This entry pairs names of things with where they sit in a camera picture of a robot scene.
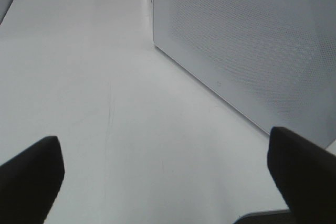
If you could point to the white microwave door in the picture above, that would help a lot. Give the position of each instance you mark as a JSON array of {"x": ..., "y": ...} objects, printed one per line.
[{"x": 272, "y": 60}]

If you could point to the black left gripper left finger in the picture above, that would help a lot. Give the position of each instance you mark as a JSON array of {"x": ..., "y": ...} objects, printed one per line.
[{"x": 31, "y": 181}]

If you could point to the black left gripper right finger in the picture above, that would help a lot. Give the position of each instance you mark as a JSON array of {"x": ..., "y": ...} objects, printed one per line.
[{"x": 304, "y": 173}]

